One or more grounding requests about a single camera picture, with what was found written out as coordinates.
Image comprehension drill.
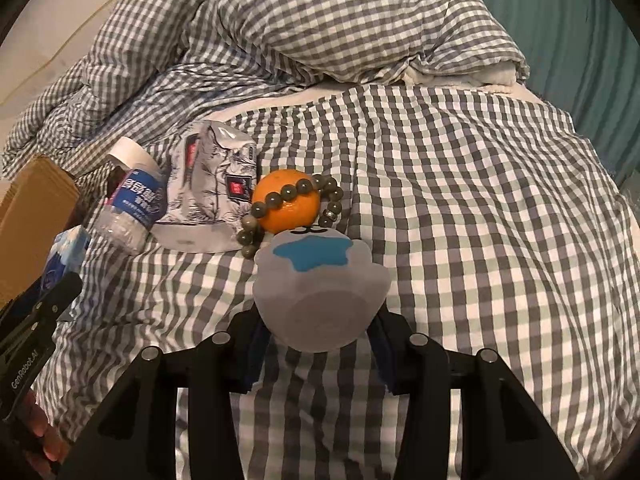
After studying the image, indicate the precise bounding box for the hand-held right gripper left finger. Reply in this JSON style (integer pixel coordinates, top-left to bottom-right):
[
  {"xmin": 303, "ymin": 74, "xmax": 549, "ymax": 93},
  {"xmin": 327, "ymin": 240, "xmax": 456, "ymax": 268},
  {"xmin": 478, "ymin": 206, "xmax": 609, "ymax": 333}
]
[{"xmin": 60, "ymin": 310, "xmax": 273, "ymax": 480}]

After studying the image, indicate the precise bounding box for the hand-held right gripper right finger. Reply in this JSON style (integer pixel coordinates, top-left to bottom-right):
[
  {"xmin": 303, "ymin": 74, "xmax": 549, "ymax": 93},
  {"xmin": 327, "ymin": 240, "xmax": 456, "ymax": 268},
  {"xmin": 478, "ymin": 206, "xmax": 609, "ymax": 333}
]
[{"xmin": 367, "ymin": 310, "xmax": 581, "ymax": 480}]

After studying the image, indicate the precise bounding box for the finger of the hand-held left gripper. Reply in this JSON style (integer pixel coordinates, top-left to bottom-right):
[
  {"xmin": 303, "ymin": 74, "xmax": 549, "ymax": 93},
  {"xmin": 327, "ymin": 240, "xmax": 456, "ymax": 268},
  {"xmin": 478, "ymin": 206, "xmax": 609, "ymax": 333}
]
[{"xmin": 27, "ymin": 274, "xmax": 83, "ymax": 322}]

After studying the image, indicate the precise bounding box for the blue tissue packet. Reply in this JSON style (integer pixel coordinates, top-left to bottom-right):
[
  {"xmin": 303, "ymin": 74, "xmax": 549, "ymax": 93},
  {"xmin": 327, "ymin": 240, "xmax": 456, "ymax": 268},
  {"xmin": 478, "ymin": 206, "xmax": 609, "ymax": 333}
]
[{"xmin": 40, "ymin": 225, "xmax": 91, "ymax": 321}]

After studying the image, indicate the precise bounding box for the cardboard box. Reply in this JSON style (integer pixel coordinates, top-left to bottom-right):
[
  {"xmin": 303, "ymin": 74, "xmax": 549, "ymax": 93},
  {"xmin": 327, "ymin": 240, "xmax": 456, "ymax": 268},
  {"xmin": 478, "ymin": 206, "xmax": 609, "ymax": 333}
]
[{"xmin": 0, "ymin": 154, "xmax": 83, "ymax": 306}]

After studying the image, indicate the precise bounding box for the white bear toy blue star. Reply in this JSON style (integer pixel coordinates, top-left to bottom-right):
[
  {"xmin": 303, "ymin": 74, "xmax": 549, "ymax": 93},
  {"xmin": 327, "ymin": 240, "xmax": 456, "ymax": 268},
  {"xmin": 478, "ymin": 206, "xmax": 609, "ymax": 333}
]
[{"xmin": 253, "ymin": 228, "xmax": 391, "ymax": 353}]

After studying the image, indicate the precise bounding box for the plastic water bottle blue label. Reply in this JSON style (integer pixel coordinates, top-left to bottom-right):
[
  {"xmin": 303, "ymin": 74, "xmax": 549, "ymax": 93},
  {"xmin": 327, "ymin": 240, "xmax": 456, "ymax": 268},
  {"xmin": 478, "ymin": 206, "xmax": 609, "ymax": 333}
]
[{"xmin": 89, "ymin": 137, "xmax": 168, "ymax": 253}]

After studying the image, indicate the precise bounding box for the orange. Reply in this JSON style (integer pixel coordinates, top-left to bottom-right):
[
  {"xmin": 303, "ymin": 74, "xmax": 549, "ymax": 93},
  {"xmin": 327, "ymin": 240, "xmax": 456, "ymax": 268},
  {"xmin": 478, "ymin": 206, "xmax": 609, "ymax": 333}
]
[{"xmin": 251, "ymin": 170, "xmax": 321, "ymax": 235}]

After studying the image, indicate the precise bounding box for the dark bead bracelet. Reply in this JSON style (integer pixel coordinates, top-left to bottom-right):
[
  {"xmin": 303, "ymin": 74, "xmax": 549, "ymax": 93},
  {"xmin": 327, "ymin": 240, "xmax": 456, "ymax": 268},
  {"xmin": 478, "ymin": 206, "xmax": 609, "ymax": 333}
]
[{"xmin": 235, "ymin": 174, "xmax": 345, "ymax": 261}]

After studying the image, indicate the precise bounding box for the grey printed pouch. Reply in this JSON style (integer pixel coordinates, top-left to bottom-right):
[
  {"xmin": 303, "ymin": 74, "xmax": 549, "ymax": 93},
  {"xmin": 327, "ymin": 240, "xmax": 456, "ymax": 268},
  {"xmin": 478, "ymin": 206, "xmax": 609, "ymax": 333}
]
[{"xmin": 150, "ymin": 121, "xmax": 258, "ymax": 253}]

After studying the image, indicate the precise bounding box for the person's left hand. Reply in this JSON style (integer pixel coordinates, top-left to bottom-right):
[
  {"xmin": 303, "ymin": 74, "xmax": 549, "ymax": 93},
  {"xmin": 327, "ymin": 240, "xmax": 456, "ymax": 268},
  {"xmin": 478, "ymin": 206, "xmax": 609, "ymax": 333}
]
[{"xmin": 22, "ymin": 389, "xmax": 71, "ymax": 463}]

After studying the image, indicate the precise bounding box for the grey checked bed sheet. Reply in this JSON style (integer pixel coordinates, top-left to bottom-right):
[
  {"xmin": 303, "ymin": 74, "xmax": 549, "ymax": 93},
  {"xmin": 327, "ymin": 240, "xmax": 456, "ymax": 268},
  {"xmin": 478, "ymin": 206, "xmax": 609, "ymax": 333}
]
[{"xmin": 45, "ymin": 82, "xmax": 640, "ymax": 480}]

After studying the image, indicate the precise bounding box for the white fleece blanket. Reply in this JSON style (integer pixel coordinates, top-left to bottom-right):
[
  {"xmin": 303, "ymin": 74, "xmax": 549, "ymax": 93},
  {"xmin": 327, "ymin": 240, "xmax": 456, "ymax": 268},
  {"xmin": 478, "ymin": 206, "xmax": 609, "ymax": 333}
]
[{"xmin": 405, "ymin": 62, "xmax": 518, "ymax": 95}]

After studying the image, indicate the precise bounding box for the grey checked duvet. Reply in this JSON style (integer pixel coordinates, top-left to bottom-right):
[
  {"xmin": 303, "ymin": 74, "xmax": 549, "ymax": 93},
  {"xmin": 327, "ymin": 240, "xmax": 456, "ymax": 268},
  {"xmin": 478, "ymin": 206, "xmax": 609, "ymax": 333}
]
[{"xmin": 0, "ymin": 0, "xmax": 531, "ymax": 181}]

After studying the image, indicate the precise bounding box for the teal curtain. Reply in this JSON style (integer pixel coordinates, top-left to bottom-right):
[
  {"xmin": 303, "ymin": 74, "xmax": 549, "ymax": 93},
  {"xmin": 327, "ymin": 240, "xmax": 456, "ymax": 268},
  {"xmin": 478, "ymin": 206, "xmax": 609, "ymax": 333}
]
[{"xmin": 450, "ymin": 0, "xmax": 640, "ymax": 186}]

